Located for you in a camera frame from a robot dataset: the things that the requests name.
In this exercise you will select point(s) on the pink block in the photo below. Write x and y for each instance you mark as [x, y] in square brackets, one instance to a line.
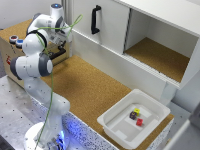
[139, 122]

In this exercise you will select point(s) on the wooden drawer box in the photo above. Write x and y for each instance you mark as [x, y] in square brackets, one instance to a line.
[9, 50]

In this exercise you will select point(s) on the yellow block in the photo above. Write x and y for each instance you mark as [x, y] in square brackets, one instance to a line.
[136, 111]

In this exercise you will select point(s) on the purple block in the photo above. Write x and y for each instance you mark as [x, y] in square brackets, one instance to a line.
[133, 115]

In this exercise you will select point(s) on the white cabinet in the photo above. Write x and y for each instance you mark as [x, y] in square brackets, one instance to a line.
[166, 20]

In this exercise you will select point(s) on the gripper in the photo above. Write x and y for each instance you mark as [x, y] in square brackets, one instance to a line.
[61, 37]

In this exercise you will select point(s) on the white plastic box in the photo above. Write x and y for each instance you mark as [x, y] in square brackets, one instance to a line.
[116, 128]

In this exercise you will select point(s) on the wooden drawer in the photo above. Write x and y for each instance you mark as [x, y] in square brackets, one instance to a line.
[57, 61]

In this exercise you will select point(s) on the white sliding door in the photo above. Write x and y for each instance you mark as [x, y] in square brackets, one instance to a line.
[113, 23]

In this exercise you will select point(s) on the blue button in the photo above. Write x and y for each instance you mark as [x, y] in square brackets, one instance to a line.
[19, 42]

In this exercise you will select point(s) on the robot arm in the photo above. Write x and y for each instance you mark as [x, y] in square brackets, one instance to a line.
[31, 65]

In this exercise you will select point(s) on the red button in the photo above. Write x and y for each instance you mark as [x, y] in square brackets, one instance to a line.
[13, 38]

